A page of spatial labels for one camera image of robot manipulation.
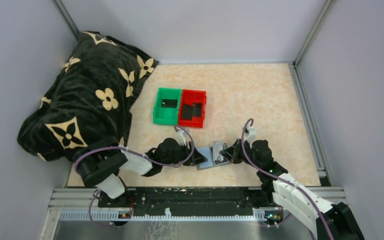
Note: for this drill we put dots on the red plastic bin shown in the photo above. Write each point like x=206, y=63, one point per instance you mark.
x=189, y=96

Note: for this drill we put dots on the green plastic bin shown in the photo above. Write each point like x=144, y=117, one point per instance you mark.
x=166, y=116

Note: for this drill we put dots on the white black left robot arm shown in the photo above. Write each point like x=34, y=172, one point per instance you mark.
x=99, y=164

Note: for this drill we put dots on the slotted grey cable duct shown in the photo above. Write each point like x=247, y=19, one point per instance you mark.
x=116, y=216

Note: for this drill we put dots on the black floral plush blanket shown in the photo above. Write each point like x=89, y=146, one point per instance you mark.
x=90, y=99

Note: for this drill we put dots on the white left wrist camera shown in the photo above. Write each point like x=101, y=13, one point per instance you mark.
x=180, y=136

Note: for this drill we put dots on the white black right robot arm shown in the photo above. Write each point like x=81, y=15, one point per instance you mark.
x=324, y=219

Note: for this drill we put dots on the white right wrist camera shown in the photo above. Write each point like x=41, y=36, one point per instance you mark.
x=250, y=135

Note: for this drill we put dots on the silver grey credit card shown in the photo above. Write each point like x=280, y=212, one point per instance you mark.
x=217, y=147

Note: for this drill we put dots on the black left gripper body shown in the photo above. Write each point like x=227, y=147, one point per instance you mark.
x=181, y=154

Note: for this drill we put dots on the grey leather card holder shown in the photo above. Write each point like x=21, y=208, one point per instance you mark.
x=207, y=152

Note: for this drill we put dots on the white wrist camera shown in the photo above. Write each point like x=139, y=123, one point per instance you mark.
x=250, y=135
x=180, y=136

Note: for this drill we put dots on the dark credit card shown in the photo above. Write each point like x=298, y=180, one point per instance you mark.
x=197, y=110
x=186, y=114

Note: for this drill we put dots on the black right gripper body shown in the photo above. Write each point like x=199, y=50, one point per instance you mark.
x=250, y=152

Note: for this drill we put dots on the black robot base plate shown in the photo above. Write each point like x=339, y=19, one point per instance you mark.
x=190, y=201

